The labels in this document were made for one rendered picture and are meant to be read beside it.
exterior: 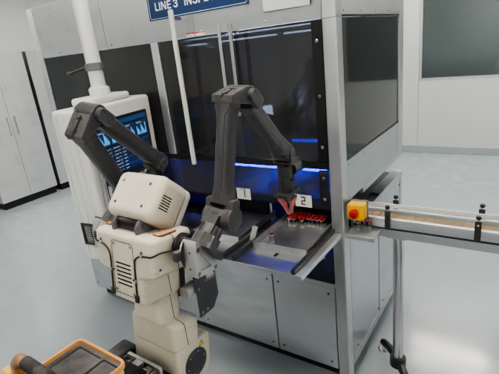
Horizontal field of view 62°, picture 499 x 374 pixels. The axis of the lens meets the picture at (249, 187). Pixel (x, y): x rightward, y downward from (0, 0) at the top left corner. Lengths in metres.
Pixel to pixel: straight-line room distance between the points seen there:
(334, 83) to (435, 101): 4.69
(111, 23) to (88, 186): 0.94
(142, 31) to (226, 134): 1.24
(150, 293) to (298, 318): 1.16
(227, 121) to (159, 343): 0.77
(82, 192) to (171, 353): 0.94
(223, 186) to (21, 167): 5.40
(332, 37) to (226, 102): 0.67
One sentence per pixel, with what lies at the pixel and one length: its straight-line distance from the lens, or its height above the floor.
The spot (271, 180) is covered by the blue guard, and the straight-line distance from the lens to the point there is 2.01.
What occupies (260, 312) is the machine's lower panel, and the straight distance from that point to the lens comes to 2.46.
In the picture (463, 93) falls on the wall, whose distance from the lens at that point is 6.33.
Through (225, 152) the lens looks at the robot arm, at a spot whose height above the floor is 1.44.
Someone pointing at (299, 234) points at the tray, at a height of 0.88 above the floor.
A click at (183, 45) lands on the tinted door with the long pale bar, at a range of 2.18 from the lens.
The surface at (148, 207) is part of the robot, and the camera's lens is 1.25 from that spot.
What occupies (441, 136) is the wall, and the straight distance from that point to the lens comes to 6.48.
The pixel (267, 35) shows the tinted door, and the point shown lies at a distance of 1.90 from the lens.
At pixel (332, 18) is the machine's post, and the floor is 1.79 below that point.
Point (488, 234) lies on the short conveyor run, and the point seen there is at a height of 0.92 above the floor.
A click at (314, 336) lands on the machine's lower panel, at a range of 2.35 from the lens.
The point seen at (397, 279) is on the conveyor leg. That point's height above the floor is 0.61.
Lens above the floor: 1.73
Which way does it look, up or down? 19 degrees down
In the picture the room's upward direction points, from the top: 7 degrees counter-clockwise
